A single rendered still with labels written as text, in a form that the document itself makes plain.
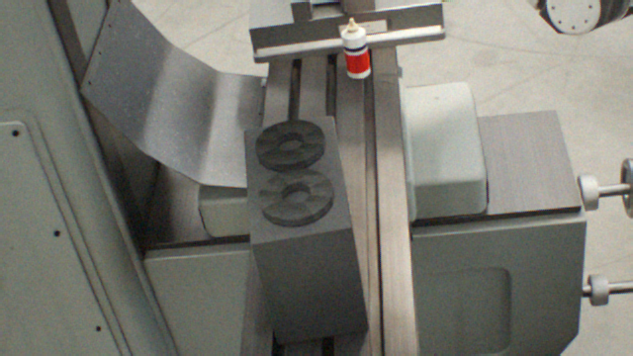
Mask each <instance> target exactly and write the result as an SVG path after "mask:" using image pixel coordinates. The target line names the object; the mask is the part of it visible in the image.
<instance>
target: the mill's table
mask: <svg viewBox="0 0 633 356"><path fill-rule="evenodd" d="M368 57H369V65H371V73H369V74H368V75H367V76H365V77H363V78H352V77H350V76H348V74H347V68H346V60H345V54H344V53H339V54H331V55H323V56H315V57H307V58H299V59H291V60H283V61H275V62H269V70H268V73H267V80H266V90H265V101H264V111H263V122H262V128H264V126H271V125H274V124H277V123H280V122H284V121H289V120H307V119H313V118H319V117H326V116H333V119H334V125H335V131H336V137H337V144H338V146H340V147H339V148H338V149H340V152H341V153H340V156H341V162H342V167H343V174H344V180H345V186H346V192H347V199H348V204H349V210H350V216H351V221H352V228H353V234H355V241H356V247H357V253H358V260H359V266H360V273H361V279H362V285H363V292H364V298H365V306H366V312H367V317H368V324H369V328H368V329H367V330H363V331H356V332H350V333H344V334H338V335H332V336H326V337H320V338H314V339H307V340H301V342H294V343H288V344H282V345H280V344H278V343H277V340H276V337H275V333H274V329H273V325H272V321H271V317H270V313H269V310H268V307H267V302H265V298H264V294H263V291H262V286H261V282H260V278H259V275H258V270H257V266H256V262H255V259H254V254H252V250H251V246H250V249H249V260H248V270H247V281H246V292H245V302H244V313H243V323H242V334H241V342H240V353H239V356H419V344H418V331H417V317H416V303H415V289H414V277H413V263H412V250H411V241H412V232H411V221H410V220H409V208H408V194H407V168H406V155H405V142H404V128H403V114H402V100H401V86H399V73H398V59H397V46H396V45H394V46H385V47H378V49H376V48H369V50H368Z"/></svg>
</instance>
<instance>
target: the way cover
mask: <svg viewBox="0 0 633 356"><path fill-rule="evenodd" d="M113 2H114V3H113ZM121 6H122V7H121ZM131 6H132V7H131ZM120 20H122V21H120ZM117 23H119V24H117ZM130 26H131V28H130ZM149 28H150V29H149ZM115 32H116V33H115ZM138 34H139V35H138ZM148 40H149V41H148ZM162 43H163V44H162ZM138 45H139V46H138ZM174 48H175V49H174ZM94 51H95V52H94ZM94 51H93V53H92V56H91V60H90V63H88V67H87V70H86V73H85V77H84V79H83V82H82V85H81V87H80V89H79V92H80V93H81V94H82V95H83V97H84V98H85V99H86V100H87V101H88V102H89V103H90V104H91V105H93V106H94V107H95V108H96V109H97V110H98V111H99V112H100V113H101V114H102V115H103V116H104V117H105V119H106V120H108V121H109V122H110V123H111V124H113V125H114V126H115V127H116V128H117V129H118V130H119V131H120V132H121V133H122V134H123V135H124V136H125V138H126V139H127V140H128V141H129V142H131V143H132V144H133V145H134V146H136V147H137V148H138V149H139V150H141V151H142V152H143V154H145V155H147V156H149V157H150V158H152V159H154V160H157V161H159V162H161V163H162V164H164V165H166V166H168V167H170V168H172V170H174V171H175V172H178V173H180V174H182V175H184V176H186V177H187V178H189V179H191V180H194V181H196V182H198V183H201V185H205V186H213V187H223V188H233V189H244V190H247V183H246V182H247V181H246V176H245V175H246V160H245V142H244V132H245V131H246V130H251V128H253V129H258V128H262V122H263V111H264V101H265V90H266V80H267V77H265V76H256V75H245V74H235V73H227V72H222V71H218V70H215V69H214V68H212V67H210V66H209V65H208V64H206V63H205V62H202V60H200V59H199V58H197V57H195V56H194V55H192V54H190V53H189V52H187V51H185V50H183V49H181V48H179V47H178V46H176V45H174V44H172V43H171V42H170V41H169V40H168V39H167V38H166V37H165V35H164V34H163V33H162V32H161V31H159V30H158V29H157V28H156V27H155V26H154V25H153V24H152V23H151V22H150V20H149V19H148V18H147V17H146V16H145V15H144V14H143V13H142V12H141V11H140V10H139V9H138V8H137V7H136V6H135V3H134V2H133V1H132V0H112V3H111V6H110V7H109V10H108V13H107V16H106V20H105V22H104V25H102V28H101V31H100V34H99V36H98V40H97V42H96V45H95V48H94ZM172 51H173V52H172ZM169 55H170V57H169ZM182 59H183V60H182ZM167 61H168V62H167ZM187 61H188V62H187ZM115 63H116V66H115ZM163 63H164V64H165V65H164V64H163ZM169 67H170V68H169ZM203 68H205V69H203ZM89 69H90V70H89ZM209 69H210V70H209ZM110 72H111V73H110ZM117 73H119V74H117ZM175 73H176V74H175ZM207 73H208V74H207ZM167 75H169V76H167ZM211 76H212V77H211ZM242 77H243V78H242ZM251 77H252V78H251ZM153 78H154V79H153ZM192 78H193V79H192ZM257 78H258V79H257ZM260 78H262V79H260ZM92 79H93V80H92ZM99 79H100V81H99ZM167 79H168V80H167ZM183 79H184V80H183ZM240 79H241V80H240ZM104 80H105V82H104ZM108 80H109V81H108ZM110 80H111V81H112V83H111V81H110ZM179 80H180V81H179ZM193 80H194V81H193ZM251 80H254V81H255V83H254V81H251ZM96 82H98V83H96ZM100 82H101V83H100ZM214 82H215V83H214ZM244 82H245V83H244ZM223 83H224V84H223ZM246 83H247V84H246ZM259 83H260V84H259ZM195 84H197V86H196V85H195ZM211 84H212V85H211ZM230 84H231V85H230ZM104 86H106V87H104ZM126 86H128V87H126ZM130 87H131V88H130ZM158 87H159V88H160V89H159V88H158ZM203 87H205V88H203ZM219 87H220V88H219ZM126 88H127V89H129V90H127V89H126ZM180 88H181V89H180ZM242 88H243V89H242ZM261 88H262V89H261ZM87 89H88V90H89V91H90V92H89V91H88V90H87ZM99 89H101V90H99ZM161 89H162V91H161ZM247 89H248V90H247ZM174 90H175V91H174ZM183 90H184V91H183ZM222 90H225V91H222ZM229 90H230V91H229ZM239 90H240V91H239ZM101 91H102V92H101ZM155 91H156V92H155ZM92 92H93V93H94V94H93V93H92ZM147 92H148V93H147ZM233 92H235V93H233ZM262 92H263V94H262ZM146 93H147V95H146ZM161 93H162V94H161ZM256 93H257V94H256ZM163 94H164V95H163ZM154 95H155V96H156V97H155V96H154ZM233 95H234V97H233ZM254 95H256V96H254ZM197 96H198V97H197ZM111 97H112V98H111ZM115 97H117V98H115ZM213 97H214V98H213ZM230 97H231V98H230ZM121 98H122V99H121ZM250 99H252V100H250ZM161 100H163V101H161ZM177 102H178V103H179V104H178V103H177ZM240 102H241V103H240ZM181 103H182V104H181ZM198 103H199V104H198ZM250 103H251V104H250ZM105 104H106V105H105ZM126 104H127V105H126ZM142 104H143V105H142ZM150 105H151V107H150ZM210 105H211V106H212V107H211V106H210ZM201 106H202V107H201ZM238 106H240V107H238ZM243 106H244V107H243ZM194 107H195V108H196V109H195V108H194ZM124 108H125V109H126V110H124ZM162 109H164V110H162ZM171 110H172V111H171ZM215 110H217V111H216V112H215ZM114 111H115V112H116V113H114ZM141 111H142V112H141ZM190 111H192V114H190ZM209 111H210V112H209ZM154 112H155V113H154ZM134 115H136V117H135V116H134ZM205 115H206V116H205ZM232 115H233V116H232ZM260 115H261V116H260ZM154 118H155V119H154ZM258 119H259V120H258ZM224 120H226V121H224ZM233 120H234V121H233ZM237 120H238V121H237ZM201 122H202V123H201ZM187 124H188V126H187ZM183 127H184V128H183ZM208 128H210V130H208ZM238 128H240V129H238ZM221 129H222V130H221ZM175 134H177V135H175ZM187 134H188V135H187ZM144 137H145V138H144ZM187 137H188V138H187ZM223 137H225V138H226V141H223ZM181 138H182V140H183V141H182V140H181ZM149 142H150V143H149ZM182 142H183V143H182ZM224 144H225V145H226V146H224ZM230 144H231V145H230ZM158 145H159V146H158ZM181 146H182V147H183V148H182V147H181ZM170 147H171V148H170ZM177 147H178V148H177ZM211 147H212V148H211ZM195 148H197V149H196V150H195ZM170 150H171V151H172V152H171V151H170ZM209 150H210V151H209ZM164 151H165V152H164ZM195 151H196V152H195ZM204 151H206V152H208V153H206V152H204ZM201 152H202V155H201ZM162 153H163V155H162ZM222 154H223V155H224V156H222ZM164 156H165V157H164ZM243 156H244V157H243ZM187 157H188V158H187ZM173 159H174V161H173ZM189 159H191V160H189ZM235 159H236V160H235ZM176 160H177V161H176ZM179 160H180V163H179ZM199 160H200V161H199ZM188 161H189V162H188ZM220 161H221V162H220ZM227 161H229V162H227ZM183 164H184V165H183ZM212 164H213V165H212ZM242 167H243V168H242ZM188 168H189V170H188ZM212 170H213V172H212ZM200 171H201V172H200ZM214 171H216V172H214ZM225 173H226V174H227V175H226V174H225ZM238 173H241V174H238ZM221 174H222V176H220V175H221ZM243 174H245V175H243ZM233 179H235V180H233Z"/></svg>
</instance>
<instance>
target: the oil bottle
mask: <svg viewBox="0 0 633 356"><path fill-rule="evenodd" d="M342 38H343V46H344V54H345V60H346V68H347V74H348V76H350V77H352V78H363V77H365V76H367V75H368V74H369V73H371V65H369V57H368V48H367V41H366V34H365V30H364V29H363V28H361V27H359V25H356V24H355V23H354V21H353V19H350V21H349V25H348V26H347V29H345V30H344V31H343V32H342Z"/></svg>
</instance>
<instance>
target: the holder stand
mask: <svg viewBox="0 0 633 356"><path fill-rule="evenodd" d="M244 142H245V160H246V179H247V197H248V216H249V234H250V246H251V250H252V254H254V259H255V262H256V266H257V270H258V275H259V278H260V282H261V286H262V291H263V294H264V298H265V302H267V307H268V310H269V313H270V317H271V321H272V325H273V329H274V333H275V337H276V340H277V343H278V344H280V345H282V344H288V343H294V342H301V340H307V339H314V338H320V337H326V336H332V335H338V334H344V333H350V332H356V331H363V330H367V329H368V328H369V324H368V317H367V312H366V306H365V298H364V292H363V285H362V279H361V273H360V266H359V260H358V253H357V247H356V241H355V234H353V228H352V221H351V216H350V210H349V204H348V199H347V192H346V186H345V180H344V174H343V167H342V162H341V156H340V153H341V152H340V149H338V148H339V147H340V146H338V144H337V137H336V131H335V125H334V119H333V116H326V117H319V118H313V119H307V120H289V121H284V122H280V123H277V124H274V125H271V126H264V128H258V129H251V130H246V131H245V132H244Z"/></svg>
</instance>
